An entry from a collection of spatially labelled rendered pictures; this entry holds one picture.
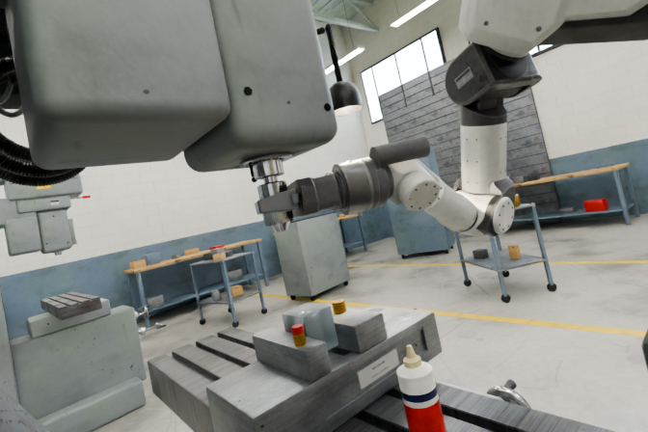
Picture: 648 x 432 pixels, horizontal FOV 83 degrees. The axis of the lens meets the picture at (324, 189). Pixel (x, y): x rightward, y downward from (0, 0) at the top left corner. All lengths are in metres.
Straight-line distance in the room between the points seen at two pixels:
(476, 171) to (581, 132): 7.26
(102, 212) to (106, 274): 1.01
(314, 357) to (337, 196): 0.23
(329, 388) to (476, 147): 0.54
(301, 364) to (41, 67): 0.43
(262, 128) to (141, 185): 6.83
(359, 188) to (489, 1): 0.35
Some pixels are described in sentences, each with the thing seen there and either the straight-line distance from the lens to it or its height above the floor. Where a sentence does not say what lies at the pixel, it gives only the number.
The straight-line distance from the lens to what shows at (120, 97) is 0.42.
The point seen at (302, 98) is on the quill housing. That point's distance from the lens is 0.54.
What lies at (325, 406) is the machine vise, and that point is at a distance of 0.55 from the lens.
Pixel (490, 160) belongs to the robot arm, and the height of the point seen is 1.24.
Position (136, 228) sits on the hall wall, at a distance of 7.18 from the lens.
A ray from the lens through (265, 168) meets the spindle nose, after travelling 0.57.
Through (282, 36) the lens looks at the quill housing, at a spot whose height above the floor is 1.46.
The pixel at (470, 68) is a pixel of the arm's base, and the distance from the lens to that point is 0.79.
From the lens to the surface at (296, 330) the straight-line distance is 0.52.
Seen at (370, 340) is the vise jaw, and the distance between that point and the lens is 0.58.
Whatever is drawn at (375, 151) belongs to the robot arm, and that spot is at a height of 1.28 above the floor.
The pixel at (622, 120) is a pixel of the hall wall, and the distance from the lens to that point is 7.95.
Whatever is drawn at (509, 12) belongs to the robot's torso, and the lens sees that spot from 0.68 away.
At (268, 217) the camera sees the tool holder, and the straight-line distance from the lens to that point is 0.57.
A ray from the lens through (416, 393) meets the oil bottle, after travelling 0.46.
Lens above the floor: 1.22
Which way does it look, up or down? 3 degrees up
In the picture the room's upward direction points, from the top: 12 degrees counter-clockwise
